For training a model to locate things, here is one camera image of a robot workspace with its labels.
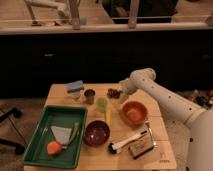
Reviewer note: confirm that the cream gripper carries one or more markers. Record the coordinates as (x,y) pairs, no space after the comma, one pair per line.
(123,97)

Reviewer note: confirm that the dark grape bunch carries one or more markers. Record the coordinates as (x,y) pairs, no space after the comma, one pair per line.
(113,93)

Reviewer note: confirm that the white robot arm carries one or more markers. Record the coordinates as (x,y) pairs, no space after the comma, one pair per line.
(198,119)

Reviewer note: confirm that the orange bowl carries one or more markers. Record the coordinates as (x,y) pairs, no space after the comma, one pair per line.
(134,113)

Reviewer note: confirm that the purple bowl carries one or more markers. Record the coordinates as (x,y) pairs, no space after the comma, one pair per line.
(96,133)

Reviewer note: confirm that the green cup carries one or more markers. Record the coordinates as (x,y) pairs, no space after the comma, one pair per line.
(101,104)

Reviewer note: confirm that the silver metal spoon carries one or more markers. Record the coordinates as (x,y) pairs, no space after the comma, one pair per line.
(147,123)

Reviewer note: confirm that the dark metal cup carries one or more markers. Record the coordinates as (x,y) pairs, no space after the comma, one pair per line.
(89,95)

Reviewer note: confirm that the blue sponge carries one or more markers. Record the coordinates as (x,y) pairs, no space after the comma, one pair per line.
(75,86)

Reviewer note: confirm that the clear glass jar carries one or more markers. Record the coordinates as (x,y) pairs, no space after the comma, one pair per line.
(76,96)

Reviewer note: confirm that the wooden block with black base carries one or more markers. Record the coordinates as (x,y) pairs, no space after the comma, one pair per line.
(140,147)

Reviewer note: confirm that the green utensil in tray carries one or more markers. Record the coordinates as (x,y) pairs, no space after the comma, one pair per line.
(74,133)

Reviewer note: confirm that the orange carrot toy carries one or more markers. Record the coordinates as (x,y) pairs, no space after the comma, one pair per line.
(54,148)

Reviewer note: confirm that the green plastic tray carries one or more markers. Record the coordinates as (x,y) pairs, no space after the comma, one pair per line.
(63,124)

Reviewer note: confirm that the white handled black brush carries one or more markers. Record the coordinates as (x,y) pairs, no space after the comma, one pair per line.
(115,148)

